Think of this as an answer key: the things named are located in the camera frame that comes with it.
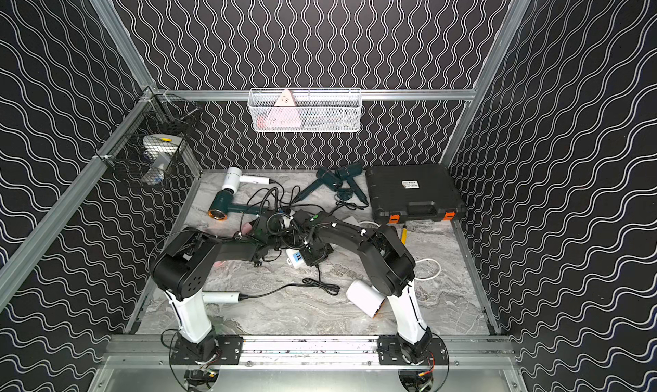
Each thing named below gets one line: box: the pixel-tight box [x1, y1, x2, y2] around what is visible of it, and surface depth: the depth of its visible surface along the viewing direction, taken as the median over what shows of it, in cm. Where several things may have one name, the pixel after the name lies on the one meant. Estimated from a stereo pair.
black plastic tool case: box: [366, 164, 467, 224], surface depth 106 cm
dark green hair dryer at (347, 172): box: [334, 161, 369, 207], surface depth 116 cm
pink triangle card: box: [265, 89, 302, 129], surface depth 92 cm
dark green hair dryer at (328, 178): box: [292, 168, 344, 203], surface depth 115 cm
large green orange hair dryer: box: [207, 188, 270, 221], surface depth 105 cm
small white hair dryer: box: [221, 166, 271, 194], surface depth 115 cm
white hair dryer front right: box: [345, 279, 386, 318], surface depth 82 cm
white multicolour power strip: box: [285, 248, 305, 270], surface depth 92 cm
